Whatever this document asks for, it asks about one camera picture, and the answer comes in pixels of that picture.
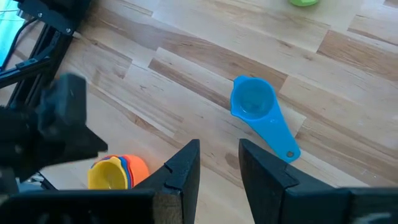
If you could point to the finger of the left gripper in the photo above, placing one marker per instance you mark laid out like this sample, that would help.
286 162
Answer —
84 144
65 102

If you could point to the orange measuring cup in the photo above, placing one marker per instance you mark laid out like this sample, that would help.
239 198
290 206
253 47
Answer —
140 171

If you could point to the yellow measuring cup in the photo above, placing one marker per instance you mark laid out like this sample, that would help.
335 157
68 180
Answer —
107 175

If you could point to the black aluminium table frame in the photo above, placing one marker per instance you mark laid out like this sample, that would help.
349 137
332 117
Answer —
46 46

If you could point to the dark blue measuring cup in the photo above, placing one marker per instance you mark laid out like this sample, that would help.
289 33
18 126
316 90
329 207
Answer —
128 174

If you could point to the teal measuring cup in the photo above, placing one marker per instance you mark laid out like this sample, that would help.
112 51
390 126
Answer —
255 102

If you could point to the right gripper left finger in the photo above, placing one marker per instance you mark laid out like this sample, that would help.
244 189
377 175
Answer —
180 186

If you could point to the green measuring cup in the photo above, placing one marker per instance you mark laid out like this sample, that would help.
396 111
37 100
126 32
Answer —
303 2

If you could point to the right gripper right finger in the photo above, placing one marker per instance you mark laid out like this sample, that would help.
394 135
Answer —
264 186

